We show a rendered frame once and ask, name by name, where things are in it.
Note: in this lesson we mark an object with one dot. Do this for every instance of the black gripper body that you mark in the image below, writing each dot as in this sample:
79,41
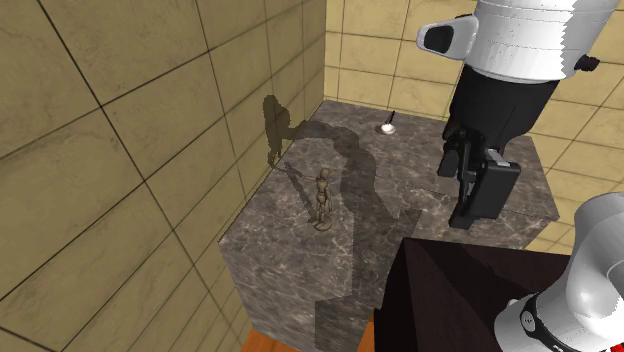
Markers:
497,105

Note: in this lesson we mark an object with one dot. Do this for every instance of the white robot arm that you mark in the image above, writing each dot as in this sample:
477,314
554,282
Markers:
516,39

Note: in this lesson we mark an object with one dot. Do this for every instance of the wooden mannequin figure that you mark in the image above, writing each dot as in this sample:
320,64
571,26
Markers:
322,200

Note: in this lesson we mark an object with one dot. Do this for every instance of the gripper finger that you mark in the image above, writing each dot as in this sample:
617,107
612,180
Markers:
451,158
495,187

